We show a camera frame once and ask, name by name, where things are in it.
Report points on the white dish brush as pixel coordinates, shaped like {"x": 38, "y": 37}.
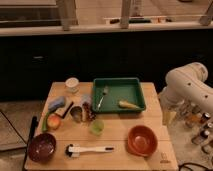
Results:
{"x": 75, "y": 150}

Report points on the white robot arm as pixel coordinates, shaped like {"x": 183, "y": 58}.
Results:
{"x": 186, "y": 83}

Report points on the white cup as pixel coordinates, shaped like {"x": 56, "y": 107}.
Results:
{"x": 72, "y": 84}

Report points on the metal cup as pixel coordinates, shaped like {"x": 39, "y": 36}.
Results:
{"x": 76, "y": 113}

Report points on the small green cup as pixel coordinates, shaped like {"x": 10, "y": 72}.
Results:
{"x": 96, "y": 127}

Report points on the metal fork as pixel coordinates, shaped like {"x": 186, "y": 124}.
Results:
{"x": 104, "y": 93}

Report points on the green plastic tray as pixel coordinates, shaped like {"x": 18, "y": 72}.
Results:
{"x": 120, "y": 89}

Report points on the lying spice jar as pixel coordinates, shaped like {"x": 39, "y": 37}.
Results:
{"x": 87, "y": 114}

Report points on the red yellow apple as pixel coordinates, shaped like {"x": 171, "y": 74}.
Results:
{"x": 53, "y": 121}

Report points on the orange bowl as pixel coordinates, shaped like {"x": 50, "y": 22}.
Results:
{"x": 141, "y": 141}

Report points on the green vegetable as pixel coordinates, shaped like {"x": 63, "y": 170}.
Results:
{"x": 44, "y": 124}

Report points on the black bar at table edge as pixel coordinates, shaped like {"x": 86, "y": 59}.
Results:
{"x": 34, "y": 124}

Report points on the dark red bowl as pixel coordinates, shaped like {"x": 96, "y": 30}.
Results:
{"x": 42, "y": 147}

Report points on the spice bottles on floor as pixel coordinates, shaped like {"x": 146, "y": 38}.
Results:
{"x": 195, "y": 127}

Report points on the black handled tool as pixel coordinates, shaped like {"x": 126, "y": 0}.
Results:
{"x": 65, "y": 111}

